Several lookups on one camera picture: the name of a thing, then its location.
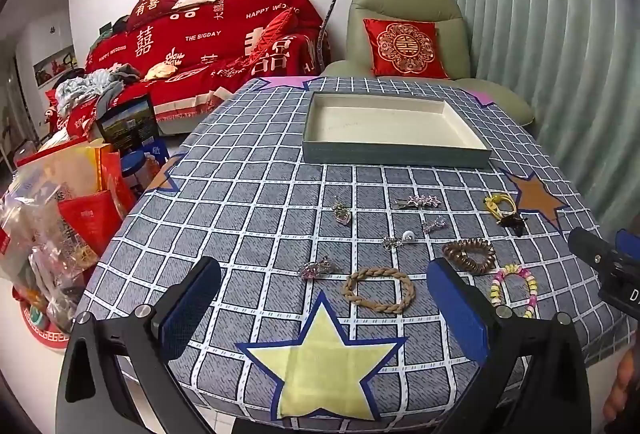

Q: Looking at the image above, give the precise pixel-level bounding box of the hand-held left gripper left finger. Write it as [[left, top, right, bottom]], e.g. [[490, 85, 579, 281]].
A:
[[56, 255, 223, 434]]

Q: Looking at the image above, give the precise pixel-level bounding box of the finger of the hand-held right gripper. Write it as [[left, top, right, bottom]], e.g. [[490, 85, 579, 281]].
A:
[[615, 229, 640, 261], [567, 227, 618, 267]]

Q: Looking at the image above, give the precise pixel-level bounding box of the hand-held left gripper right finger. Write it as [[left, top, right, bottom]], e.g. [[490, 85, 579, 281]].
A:
[[427, 257, 593, 434]]

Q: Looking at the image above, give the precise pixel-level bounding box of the pastel bead bracelet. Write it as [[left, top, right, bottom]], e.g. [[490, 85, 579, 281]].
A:
[[489, 264, 539, 319]]

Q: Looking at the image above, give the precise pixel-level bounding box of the black hair claw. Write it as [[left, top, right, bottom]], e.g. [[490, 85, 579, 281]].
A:
[[498, 213, 529, 235]]

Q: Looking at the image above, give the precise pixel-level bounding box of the yellow hair tie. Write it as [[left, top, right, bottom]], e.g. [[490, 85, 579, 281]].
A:
[[483, 192, 517, 218]]

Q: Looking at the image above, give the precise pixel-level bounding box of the braided rope bracelet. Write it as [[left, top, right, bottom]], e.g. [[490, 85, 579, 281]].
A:
[[342, 267, 417, 316]]

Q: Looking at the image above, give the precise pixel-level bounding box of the pink crystal hair clip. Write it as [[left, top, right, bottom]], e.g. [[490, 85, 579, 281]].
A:
[[298, 256, 334, 281]]

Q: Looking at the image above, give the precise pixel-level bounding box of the grey-green shallow box tray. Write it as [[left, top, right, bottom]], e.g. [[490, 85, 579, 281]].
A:
[[301, 92, 493, 170]]

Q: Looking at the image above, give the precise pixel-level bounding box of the person's right hand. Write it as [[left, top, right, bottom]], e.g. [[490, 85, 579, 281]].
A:
[[602, 353, 640, 422]]

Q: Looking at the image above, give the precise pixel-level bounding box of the silver pearl brooch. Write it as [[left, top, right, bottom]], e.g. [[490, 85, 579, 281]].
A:
[[382, 230, 416, 250]]

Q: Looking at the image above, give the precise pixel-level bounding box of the grey checked star tablecloth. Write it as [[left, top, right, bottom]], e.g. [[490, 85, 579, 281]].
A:
[[75, 75, 638, 430]]

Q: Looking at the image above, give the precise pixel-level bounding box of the red paper bag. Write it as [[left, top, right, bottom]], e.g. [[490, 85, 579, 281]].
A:
[[57, 191, 127, 261]]

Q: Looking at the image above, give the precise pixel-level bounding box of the red round patterned tray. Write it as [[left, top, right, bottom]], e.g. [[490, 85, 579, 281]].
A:
[[19, 298, 72, 351]]

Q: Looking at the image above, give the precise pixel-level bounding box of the blue floral box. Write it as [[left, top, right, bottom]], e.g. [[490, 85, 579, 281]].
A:
[[142, 139, 171, 166]]

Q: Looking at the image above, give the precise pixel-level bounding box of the clear plastic bags pile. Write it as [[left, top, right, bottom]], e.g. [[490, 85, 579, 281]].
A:
[[0, 163, 103, 332]]

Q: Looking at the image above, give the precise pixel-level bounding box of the orange gift bag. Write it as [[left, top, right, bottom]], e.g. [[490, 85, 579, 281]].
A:
[[14, 138, 137, 216]]

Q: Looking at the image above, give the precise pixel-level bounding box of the black landscape printed box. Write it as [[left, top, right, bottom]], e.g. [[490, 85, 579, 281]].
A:
[[94, 94, 160, 153]]

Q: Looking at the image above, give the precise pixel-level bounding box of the pale green curtain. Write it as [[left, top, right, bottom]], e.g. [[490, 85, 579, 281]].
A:
[[452, 0, 640, 237]]

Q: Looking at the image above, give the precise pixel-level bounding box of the cream cloth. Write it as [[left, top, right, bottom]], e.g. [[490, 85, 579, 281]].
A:
[[143, 61, 180, 82]]

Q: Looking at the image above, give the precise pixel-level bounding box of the grey clothes pile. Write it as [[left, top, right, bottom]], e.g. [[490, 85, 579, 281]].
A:
[[53, 67, 144, 116]]

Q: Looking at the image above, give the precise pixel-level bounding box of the red gold-patterned cushion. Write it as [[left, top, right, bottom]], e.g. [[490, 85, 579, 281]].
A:
[[362, 18, 451, 79]]

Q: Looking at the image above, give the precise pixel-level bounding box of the red covered sofa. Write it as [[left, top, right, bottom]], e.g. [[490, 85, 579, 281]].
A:
[[45, 0, 332, 138]]

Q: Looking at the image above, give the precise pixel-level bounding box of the red ruffled pillow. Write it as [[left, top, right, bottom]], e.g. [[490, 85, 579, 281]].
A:
[[249, 8, 300, 66]]

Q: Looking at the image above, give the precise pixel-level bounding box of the red lettered pillow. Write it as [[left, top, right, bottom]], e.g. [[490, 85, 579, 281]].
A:
[[126, 0, 194, 33]]

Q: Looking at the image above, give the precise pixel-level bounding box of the brown spiral hair tie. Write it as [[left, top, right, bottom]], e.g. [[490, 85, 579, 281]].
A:
[[442, 239, 496, 274]]

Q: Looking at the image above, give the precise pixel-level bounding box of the red wall picture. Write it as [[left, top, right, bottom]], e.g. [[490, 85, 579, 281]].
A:
[[32, 45, 76, 88]]

